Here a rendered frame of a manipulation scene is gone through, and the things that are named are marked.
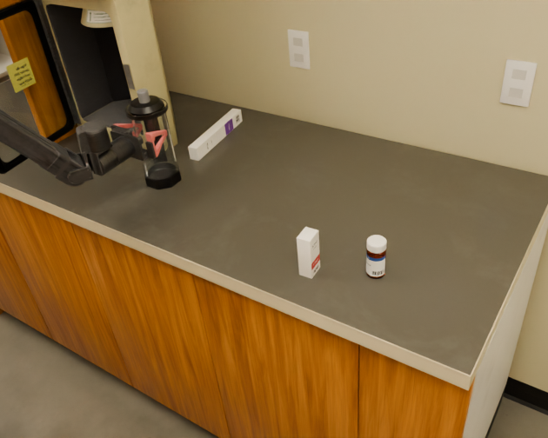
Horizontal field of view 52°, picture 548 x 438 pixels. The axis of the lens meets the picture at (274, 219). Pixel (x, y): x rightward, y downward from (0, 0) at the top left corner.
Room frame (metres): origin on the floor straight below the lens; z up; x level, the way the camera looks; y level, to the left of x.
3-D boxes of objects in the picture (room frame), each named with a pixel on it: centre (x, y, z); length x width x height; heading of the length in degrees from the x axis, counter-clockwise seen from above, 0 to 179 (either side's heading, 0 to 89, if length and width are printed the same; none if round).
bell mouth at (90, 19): (1.63, 0.39, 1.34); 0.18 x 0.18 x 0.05
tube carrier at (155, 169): (1.35, 0.30, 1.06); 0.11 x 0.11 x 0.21
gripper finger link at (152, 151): (1.30, 0.29, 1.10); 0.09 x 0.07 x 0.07; 143
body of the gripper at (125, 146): (1.26, 0.36, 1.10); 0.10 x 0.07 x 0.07; 53
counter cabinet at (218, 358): (1.51, 0.29, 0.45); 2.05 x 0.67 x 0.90; 53
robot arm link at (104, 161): (1.21, 0.40, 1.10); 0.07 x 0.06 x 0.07; 143
